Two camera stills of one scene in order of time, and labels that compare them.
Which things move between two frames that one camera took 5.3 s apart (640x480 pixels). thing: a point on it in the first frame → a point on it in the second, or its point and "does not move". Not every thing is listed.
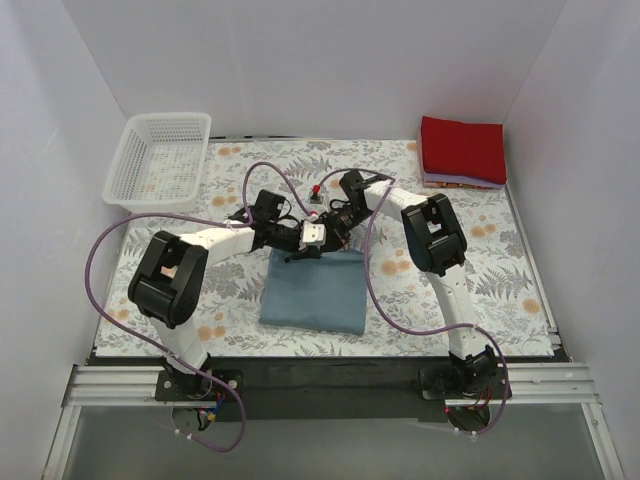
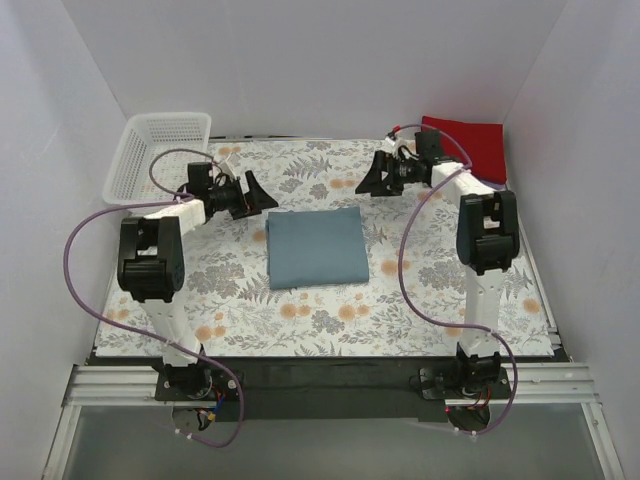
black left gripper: (298, 245) → (243, 198)
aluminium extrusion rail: (528, 385) does not move
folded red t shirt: (454, 147) does not move
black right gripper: (329, 232) → (387, 173)
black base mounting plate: (408, 386) does not move
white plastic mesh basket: (160, 163) does not move
